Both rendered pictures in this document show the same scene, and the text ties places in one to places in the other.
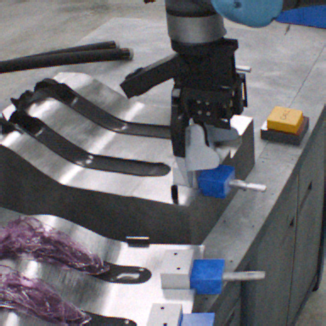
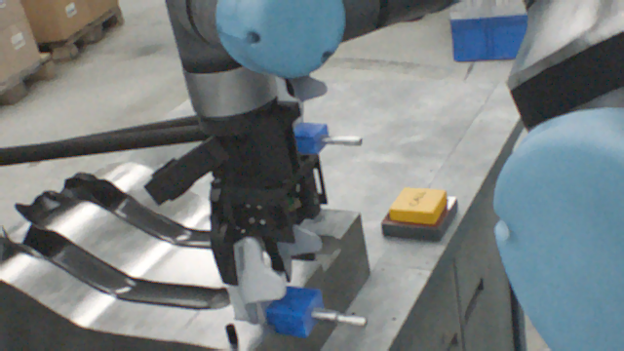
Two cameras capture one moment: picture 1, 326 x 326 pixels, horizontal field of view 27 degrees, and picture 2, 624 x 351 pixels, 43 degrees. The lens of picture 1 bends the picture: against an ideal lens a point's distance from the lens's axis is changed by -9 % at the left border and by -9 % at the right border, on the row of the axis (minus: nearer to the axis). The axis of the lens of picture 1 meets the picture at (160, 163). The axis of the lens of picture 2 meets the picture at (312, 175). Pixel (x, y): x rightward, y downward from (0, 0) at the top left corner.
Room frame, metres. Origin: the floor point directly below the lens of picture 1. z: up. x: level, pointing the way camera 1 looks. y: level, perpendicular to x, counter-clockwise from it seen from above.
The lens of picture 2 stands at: (0.23, -0.14, 1.35)
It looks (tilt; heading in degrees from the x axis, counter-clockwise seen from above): 26 degrees down; 2
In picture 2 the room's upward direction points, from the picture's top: 11 degrees counter-clockwise
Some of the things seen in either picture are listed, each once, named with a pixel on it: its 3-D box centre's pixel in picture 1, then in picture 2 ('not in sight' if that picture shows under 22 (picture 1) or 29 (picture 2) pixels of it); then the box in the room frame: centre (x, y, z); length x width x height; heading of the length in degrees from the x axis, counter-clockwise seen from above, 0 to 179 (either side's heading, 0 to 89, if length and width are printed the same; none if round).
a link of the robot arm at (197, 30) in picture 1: (196, 23); (233, 82); (0.87, -0.07, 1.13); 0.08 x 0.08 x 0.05
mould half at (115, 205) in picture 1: (81, 145); (132, 264); (1.04, 0.12, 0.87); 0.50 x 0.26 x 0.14; 61
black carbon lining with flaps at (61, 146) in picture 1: (82, 122); (125, 236); (1.02, 0.12, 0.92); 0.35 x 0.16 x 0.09; 61
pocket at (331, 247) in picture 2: (223, 149); (315, 261); (0.97, -0.10, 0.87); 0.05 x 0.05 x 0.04; 61
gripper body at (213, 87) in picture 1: (206, 77); (258, 168); (0.86, -0.07, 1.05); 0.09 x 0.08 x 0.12; 61
